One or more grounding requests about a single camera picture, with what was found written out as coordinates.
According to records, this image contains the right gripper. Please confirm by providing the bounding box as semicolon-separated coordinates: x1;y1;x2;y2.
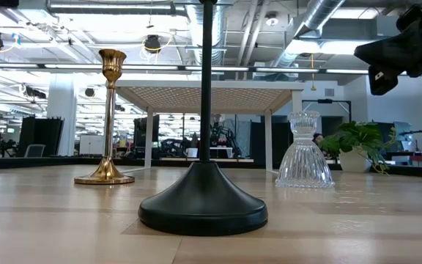
354;0;422;96

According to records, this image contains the clear glass candle holder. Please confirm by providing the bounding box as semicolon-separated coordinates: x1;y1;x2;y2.
275;110;336;189

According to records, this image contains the green leafy plant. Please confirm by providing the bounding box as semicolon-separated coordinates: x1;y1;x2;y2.
319;120;399;175

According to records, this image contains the white plant pot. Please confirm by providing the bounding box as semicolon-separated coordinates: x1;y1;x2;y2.
338;146;373;173

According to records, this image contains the round white ceiling fixture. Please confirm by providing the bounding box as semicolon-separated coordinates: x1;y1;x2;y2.
264;12;280;27

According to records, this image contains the black partition panel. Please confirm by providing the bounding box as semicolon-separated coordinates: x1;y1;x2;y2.
249;120;293;158
18;116;64;158

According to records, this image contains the white desk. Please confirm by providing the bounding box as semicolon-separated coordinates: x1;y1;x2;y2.
210;146;234;159

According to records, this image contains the white perforated metal shelf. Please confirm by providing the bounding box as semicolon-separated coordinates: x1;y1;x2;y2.
114;79;306;173

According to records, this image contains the gold candlestick holder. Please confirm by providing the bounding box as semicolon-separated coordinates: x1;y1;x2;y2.
73;48;136;186

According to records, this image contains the white cabinet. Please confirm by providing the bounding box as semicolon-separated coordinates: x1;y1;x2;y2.
78;134;105;155

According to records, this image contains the white column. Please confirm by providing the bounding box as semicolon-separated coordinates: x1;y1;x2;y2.
47;73;77;157

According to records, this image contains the grey office chair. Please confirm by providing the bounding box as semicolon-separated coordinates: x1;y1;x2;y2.
23;144;46;158

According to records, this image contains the black stand frame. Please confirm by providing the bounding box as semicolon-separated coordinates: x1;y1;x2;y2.
301;98;352;125

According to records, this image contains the silver spiral ventilation duct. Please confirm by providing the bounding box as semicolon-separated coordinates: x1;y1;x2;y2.
187;3;229;67
273;0;346;69

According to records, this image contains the yellow hanging cord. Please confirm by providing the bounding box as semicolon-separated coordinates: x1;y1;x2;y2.
309;54;317;92

